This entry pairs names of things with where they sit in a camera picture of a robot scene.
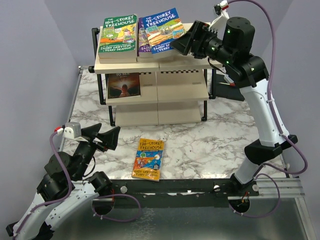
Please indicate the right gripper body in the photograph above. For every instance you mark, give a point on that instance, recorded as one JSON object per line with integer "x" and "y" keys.
{"x": 204, "y": 35}

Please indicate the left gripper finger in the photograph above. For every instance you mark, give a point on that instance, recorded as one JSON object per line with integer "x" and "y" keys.
{"x": 91, "y": 132}
{"x": 109, "y": 140}

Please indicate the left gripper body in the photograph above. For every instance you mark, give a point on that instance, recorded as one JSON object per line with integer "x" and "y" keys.
{"x": 98, "y": 144}

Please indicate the blue 91-Storey Treehouse book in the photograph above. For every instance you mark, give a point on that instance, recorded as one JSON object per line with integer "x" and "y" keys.
{"x": 161, "y": 29}

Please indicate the lilac Treehouse book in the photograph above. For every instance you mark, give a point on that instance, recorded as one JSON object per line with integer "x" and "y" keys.
{"x": 144, "y": 49}

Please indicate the purple 117-Storey Treehouse book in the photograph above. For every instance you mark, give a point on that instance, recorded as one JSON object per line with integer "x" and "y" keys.
{"x": 147, "y": 60}

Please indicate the yellow 130-Storey Treehouse book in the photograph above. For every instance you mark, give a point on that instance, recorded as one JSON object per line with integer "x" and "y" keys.
{"x": 148, "y": 160}

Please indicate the dark Three Days To See book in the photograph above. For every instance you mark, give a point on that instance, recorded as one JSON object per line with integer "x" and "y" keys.
{"x": 123, "y": 85}

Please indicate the green 104-Storey Treehouse book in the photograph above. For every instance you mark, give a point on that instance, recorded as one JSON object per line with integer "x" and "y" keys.
{"x": 128, "y": 21}

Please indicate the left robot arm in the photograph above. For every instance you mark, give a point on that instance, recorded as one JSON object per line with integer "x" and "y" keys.
{"x": 65, "y": 186}

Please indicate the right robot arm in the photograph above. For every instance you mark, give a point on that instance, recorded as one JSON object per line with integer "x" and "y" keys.
{"x": 250, "y": 75}

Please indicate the beige three-tier shelf rack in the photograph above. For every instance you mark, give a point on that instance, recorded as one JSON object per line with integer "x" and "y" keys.
{"x": 172, "y": 92}

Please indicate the grey small case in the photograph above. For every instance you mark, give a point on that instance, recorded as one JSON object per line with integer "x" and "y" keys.
{"x": 228, "y": 79}

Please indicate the black box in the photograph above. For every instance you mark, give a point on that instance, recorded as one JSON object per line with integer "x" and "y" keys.
{"x": 223, "y": 91}

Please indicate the red blue screwdriver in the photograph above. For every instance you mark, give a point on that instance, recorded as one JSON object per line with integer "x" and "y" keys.
{"x": 228, "y": 84}

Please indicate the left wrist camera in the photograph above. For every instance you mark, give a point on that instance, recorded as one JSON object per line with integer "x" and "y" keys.
{"x": 72, "y": 130}

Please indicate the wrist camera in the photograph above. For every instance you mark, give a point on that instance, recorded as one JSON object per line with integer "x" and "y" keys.
{"x": 222, "y": 16}
{"x": 72, "y": 130}

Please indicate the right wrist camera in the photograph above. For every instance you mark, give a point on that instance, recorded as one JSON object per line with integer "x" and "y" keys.
{"x": 222, "y": 16}

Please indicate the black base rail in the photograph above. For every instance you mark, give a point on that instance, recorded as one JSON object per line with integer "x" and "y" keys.
{"x": 170, "y": 193}

